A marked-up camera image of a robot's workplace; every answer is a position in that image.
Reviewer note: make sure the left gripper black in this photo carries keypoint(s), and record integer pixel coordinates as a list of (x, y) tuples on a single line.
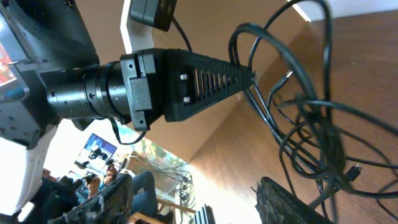
[(177, 84)]

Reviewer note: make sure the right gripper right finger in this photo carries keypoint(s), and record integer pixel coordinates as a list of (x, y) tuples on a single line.
[(277, 205)]

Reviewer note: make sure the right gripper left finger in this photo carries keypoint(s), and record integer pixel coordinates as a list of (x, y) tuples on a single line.
[(102, 202)]

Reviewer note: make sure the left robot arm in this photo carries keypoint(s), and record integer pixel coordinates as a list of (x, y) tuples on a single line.
[(56, 74)]

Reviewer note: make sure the seated person in background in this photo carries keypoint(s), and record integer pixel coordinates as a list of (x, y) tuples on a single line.
[(145, 198)]

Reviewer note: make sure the background cluttered desk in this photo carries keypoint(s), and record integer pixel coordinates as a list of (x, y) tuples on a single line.
[(80, 158)]

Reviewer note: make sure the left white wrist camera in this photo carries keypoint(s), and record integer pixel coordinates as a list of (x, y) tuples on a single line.
[(140, 17)]

